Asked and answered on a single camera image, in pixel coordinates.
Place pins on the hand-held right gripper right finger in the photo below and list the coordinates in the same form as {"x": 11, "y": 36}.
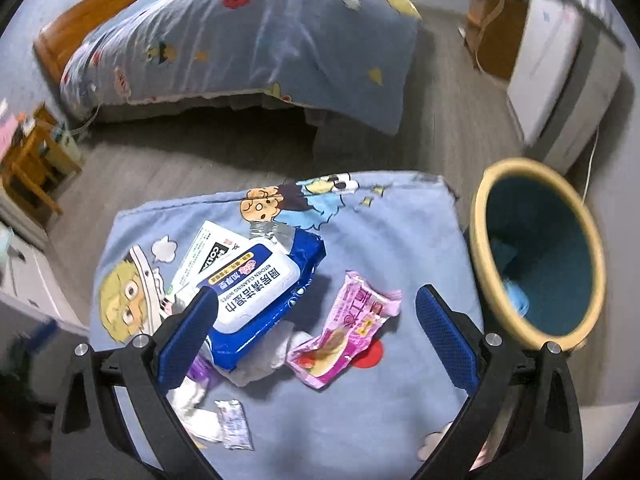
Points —
{"x": 447, "y": 340}

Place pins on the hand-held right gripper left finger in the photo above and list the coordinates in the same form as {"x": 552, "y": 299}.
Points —
{"x": 187, "y": 340}

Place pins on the blue wet wipes pack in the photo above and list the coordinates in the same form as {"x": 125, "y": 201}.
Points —
{"x": 260, "y": 285}

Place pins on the white packet with black label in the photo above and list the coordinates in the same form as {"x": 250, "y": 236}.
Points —
{"x": 205, "y": 245}

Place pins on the pink snack wrapper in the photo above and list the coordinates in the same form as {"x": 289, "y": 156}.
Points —
{"x": 345, "y": 325}

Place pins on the teal bin with yellow rim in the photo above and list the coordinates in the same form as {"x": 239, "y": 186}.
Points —
{"x": 545, "y": 240}

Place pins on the purple wrapper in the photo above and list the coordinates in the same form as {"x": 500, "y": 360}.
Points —
{"x": 205, "y": 370}

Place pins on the crumpled white tissue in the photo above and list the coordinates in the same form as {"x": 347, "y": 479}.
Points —
{"x": 197, "y": 415}
{"x": 265, "y": 360}

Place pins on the small white sachet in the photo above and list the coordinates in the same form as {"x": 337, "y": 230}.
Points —
{"x": 235, "y": 425}

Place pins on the silver foil packet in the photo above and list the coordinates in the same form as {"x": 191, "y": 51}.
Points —
{"x": 267, "y": 232}

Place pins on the white drawer unit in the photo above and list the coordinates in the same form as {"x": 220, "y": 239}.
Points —
{"x": 30, "y": 280}

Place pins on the green white container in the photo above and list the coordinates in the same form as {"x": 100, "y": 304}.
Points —
{"x": 67, "y": 141}

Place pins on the wooden stool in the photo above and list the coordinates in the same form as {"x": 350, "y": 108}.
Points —
{"x": 30, "y": 160}

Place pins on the pink box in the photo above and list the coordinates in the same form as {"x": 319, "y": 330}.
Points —
{"x": 5, "y": 122}

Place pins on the white air purifier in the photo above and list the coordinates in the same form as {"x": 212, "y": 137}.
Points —
{"x": 545, "y": 60}

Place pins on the bed with cartoon duvet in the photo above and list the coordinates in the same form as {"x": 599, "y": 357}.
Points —
{"x": 260, "y": 35}

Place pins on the wooden cabinet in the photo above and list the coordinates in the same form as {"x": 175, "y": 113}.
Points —
{"x": 492, "y": 25}

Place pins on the wooden bed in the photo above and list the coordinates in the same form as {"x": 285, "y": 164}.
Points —
{"x": 100, "y": 7}

